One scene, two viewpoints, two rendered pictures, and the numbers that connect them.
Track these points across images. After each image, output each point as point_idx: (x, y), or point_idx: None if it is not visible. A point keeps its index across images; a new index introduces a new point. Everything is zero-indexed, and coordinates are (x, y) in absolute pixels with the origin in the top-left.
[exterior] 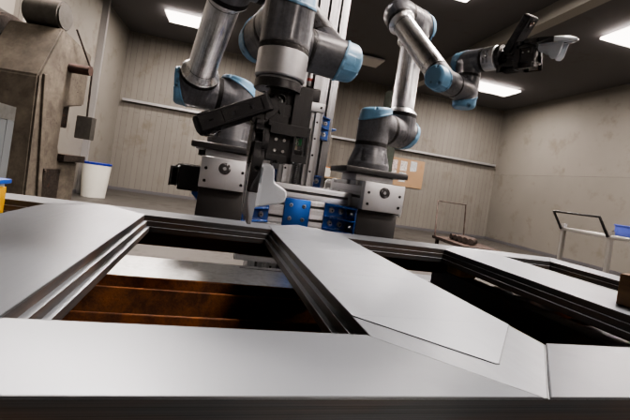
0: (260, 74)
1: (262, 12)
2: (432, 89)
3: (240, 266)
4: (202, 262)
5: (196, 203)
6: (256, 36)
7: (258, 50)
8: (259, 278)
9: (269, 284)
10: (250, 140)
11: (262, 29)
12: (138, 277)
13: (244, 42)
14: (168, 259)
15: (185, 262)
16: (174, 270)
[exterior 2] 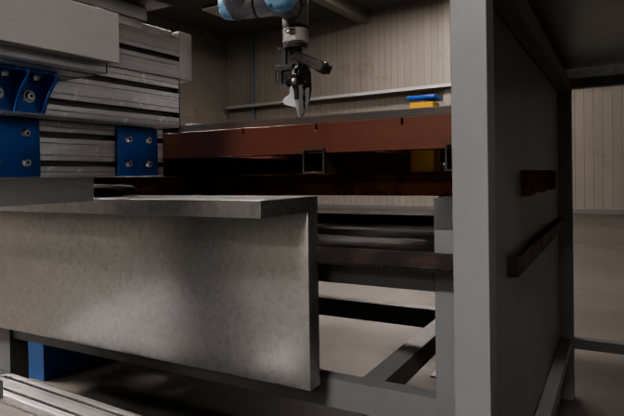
0: (306, 43)
1: (306, 9)
2: None
3: (129, 198)
4: (161, 200)
5: (179, 108)
6: (299, 12)
7: (306, 29)
8: (154, 196)
9: (162, 195)
10: (308, 76)
11: (307, 19)
12: (310, 174)
13: (293, 6)
14: (202, 200)
15: (191, 199)
16: (229, 197)
